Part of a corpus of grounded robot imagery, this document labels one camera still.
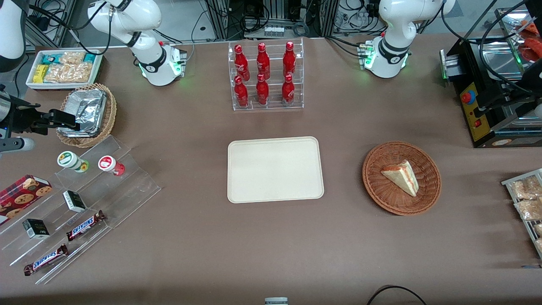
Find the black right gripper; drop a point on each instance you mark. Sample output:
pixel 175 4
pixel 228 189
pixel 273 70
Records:
pixel 26 119

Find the green gum bottle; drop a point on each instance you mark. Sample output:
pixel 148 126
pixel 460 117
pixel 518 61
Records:
pixel 71 161

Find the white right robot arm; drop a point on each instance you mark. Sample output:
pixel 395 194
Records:
pixel 142 17

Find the red gum bottle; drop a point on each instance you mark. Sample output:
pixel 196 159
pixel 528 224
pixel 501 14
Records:
pixel 110 164

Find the cream plastic tray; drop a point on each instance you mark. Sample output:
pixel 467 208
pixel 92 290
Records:
pixel 275 169

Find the tray of packaged snacks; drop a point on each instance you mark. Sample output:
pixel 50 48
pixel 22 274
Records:
pixel 508 183

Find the stacked foil trays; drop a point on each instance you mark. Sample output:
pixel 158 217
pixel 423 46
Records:
pixel 87 110

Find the light oval wicker basket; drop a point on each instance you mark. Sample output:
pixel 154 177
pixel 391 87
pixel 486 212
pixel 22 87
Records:
pixel 111 114

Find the large clear cracker bag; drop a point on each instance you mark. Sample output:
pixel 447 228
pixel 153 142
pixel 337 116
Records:
pixel 70 73

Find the yellow snack pack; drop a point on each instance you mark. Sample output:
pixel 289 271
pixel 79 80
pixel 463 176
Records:
pixel 40 73

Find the white snack bin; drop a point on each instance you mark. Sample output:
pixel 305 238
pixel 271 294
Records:
pixel 98 70

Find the small clear cracker bag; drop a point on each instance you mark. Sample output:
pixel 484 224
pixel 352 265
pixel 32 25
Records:
pixel 72 58

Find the teal snack pack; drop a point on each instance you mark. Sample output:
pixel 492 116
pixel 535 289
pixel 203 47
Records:
pixel 51 59
pixel 89 58

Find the small black box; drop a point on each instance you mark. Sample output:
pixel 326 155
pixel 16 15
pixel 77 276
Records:
pixel 74 201
pixel 35 228

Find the red cookie box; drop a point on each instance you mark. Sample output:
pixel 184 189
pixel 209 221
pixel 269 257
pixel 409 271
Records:
pixel 21 195

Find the clear acrylic stepped shelf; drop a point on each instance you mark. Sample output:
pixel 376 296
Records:
pixel 114 199

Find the Snickers chocolate bar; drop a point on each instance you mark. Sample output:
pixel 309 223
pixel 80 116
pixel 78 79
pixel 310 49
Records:
pixel 45 259
pixel 84 225

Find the red cola bottle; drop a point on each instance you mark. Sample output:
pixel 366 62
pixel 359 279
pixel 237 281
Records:
pixel 263 60
pixel 289 58
pixel 288 90
pixel 241 61
pixel 262 90
pixel 241 92

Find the clear acrylic bottle rack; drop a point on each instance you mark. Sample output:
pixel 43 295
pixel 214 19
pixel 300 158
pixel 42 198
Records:
pixel 275 103

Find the white power strip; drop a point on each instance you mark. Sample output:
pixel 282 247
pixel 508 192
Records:
pixel 274 31

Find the brown round wicker basket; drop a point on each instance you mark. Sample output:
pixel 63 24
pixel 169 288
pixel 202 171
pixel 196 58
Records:
pixel 381 186

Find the wrapped triangle sandwich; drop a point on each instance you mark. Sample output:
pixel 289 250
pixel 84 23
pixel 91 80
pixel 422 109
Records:
pixel 402 177

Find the red emergency stop button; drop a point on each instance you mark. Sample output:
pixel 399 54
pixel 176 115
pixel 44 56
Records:
pixel 468 97

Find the black food warmer cabinet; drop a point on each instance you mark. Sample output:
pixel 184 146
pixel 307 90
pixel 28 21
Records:
pixel 487 110

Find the clear bag of snacks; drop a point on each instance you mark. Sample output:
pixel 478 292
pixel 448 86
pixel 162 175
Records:
pixel 529 209
pixel 525 187
pixel 539 245
pixel 538 229

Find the red food package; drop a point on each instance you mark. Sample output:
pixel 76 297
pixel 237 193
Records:
pixel 531 42

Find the blue tape strip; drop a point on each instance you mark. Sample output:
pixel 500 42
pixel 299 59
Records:
pixel 532 266

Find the red rocker switch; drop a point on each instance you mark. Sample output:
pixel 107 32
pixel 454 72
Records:
pixel 479 123

